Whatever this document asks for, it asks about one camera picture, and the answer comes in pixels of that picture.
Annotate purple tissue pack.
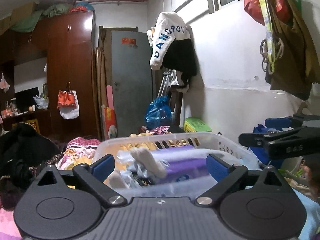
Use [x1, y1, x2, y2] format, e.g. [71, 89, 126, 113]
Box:
[151, 146, 210, 184]

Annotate white plastic laundry basket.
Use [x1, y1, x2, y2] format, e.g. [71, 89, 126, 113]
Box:
[92, 132, 260, 199]

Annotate person right hand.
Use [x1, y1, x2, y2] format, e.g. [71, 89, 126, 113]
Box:
[303, 154, 320, 199]

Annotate dark blue shopping bag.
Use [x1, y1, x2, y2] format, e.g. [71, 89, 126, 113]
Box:
[248, 123, 288, 167]

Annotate white socks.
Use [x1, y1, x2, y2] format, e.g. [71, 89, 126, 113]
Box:
[106, 147, 169, 189]

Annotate yellow orange blanket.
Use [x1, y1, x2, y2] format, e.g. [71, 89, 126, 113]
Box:
[56, 132, 200, 170]

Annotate red gift bag on floor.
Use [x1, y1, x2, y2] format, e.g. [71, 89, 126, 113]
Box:
[101, 105, 118, 140]

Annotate green box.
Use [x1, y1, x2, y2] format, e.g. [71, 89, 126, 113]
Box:
[183, 117, 212, 133]

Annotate brown hanging bags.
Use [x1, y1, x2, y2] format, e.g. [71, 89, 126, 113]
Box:
[259, 0, 319, 100]

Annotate black clothing pile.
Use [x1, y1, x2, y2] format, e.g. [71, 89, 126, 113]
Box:
[1, 123, 63, 211]

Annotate orange white hanging bag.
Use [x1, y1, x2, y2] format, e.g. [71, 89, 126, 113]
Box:
[57, 81, 80, 120]

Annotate blue plastic bag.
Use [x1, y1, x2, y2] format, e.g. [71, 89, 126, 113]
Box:
[144, 95, 172, 129]

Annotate grey metal door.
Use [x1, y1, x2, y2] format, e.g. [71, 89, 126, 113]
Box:
[111, 31, 153, 137]

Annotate black television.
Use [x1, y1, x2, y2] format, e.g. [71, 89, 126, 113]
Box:
[15, 87, 39, 112]

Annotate dark red wooden wardrobe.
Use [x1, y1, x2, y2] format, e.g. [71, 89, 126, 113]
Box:
[1, 11, 101, 141]

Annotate white black hanging jacket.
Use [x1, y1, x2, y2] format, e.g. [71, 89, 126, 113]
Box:
[149, 12, 197, 93]

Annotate red hanging bag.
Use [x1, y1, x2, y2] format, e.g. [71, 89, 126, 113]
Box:
[244, 0, 265, 25]

